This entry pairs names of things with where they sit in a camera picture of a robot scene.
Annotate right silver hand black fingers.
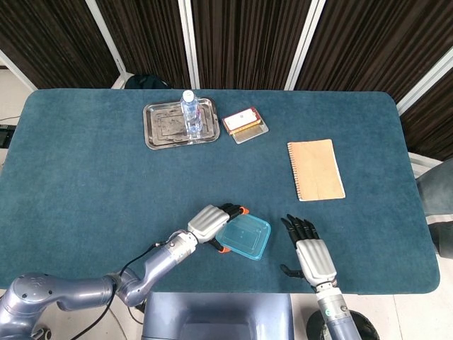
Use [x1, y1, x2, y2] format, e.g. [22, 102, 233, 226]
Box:
[279, 214, 339, 290]

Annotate left silver hand orange fingertips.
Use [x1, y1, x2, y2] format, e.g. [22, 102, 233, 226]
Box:
[186, 203, 251, 256]

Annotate transparent blue plastic lid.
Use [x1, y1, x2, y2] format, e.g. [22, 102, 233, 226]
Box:
[214, 216, 273, 262]

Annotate clear plastic container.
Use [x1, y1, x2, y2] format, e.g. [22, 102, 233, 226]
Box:
[219, 221, 270, 261]

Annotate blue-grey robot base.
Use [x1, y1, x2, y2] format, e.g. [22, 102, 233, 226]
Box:
[141, 292, 295, 340]

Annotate red yellow white-topped box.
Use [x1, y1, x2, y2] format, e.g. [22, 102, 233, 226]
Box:
[222, 107, 263, 135]

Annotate black box device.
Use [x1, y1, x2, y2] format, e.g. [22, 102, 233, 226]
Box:
[0, 123, 16, 149]

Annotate brown spiral notebook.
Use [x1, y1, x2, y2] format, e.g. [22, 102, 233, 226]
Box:
[287, 139, 346, 203]

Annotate black trash bin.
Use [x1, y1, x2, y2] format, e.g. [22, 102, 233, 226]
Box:
[306, 309, 380, 340]

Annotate teal table cloth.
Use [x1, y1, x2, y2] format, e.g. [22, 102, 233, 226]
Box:
[0, 88, 441, 295]

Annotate stainless steel tray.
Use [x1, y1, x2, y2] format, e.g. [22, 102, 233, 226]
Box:
[142, 98, 221, 151]

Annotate clear plastic water bottle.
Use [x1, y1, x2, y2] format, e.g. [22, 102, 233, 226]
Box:
[180, 89, 204, 140]

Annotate grey chair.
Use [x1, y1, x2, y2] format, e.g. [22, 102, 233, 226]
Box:
[415, 161, 453, 256]

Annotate black bag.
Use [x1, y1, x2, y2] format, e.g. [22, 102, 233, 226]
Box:
[124, 73, 171, 90]

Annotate dark slatted partition panel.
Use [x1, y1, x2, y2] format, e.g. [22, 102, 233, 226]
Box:
[396, 56, 453, 162]
[95, 0, 199, 89]
[286, 0, 453, 107]
[0, 0, 127, 89]
[178, 0, 326, 91]

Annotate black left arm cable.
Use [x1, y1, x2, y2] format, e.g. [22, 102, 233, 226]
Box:
[70, 242, 168, 340]

